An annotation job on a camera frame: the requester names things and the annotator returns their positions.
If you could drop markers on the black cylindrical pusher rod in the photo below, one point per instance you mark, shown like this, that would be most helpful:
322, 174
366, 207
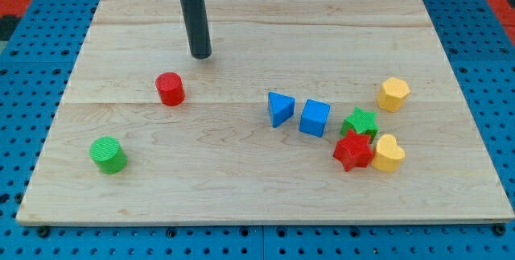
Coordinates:
196, 23

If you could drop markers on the red cylinder block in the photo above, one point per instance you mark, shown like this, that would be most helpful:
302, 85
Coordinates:
170, 88

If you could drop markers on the blue triangle block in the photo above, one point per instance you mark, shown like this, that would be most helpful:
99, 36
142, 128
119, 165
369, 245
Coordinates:
281, 108

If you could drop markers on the light wooden board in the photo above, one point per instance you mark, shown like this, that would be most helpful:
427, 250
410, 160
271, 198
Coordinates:
215, 159

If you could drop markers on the blue cube block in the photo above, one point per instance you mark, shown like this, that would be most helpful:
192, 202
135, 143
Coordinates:
314, 117

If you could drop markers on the green cylinder block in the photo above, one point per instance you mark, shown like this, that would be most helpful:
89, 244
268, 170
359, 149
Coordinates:
107, 153

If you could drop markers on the green star block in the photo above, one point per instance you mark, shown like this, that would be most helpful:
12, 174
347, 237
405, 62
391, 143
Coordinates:
361, 122

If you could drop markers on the red star block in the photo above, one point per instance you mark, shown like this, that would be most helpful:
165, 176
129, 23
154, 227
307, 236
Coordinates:
353, 151

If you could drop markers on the yellow hexagon block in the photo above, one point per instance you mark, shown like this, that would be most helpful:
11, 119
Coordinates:
393, 94

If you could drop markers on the yellow heart block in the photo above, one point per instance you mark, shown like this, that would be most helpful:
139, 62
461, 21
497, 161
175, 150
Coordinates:
388, 155

